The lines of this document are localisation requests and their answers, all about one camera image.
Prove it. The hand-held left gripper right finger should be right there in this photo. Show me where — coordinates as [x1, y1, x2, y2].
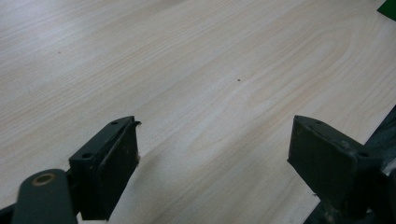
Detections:
[287, 115, 383, 218]

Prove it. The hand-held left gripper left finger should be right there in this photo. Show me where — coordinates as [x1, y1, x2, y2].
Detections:
[68, 115, 142, 221]

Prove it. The green object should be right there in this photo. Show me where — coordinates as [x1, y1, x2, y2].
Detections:
[376, 0, 396, 21]

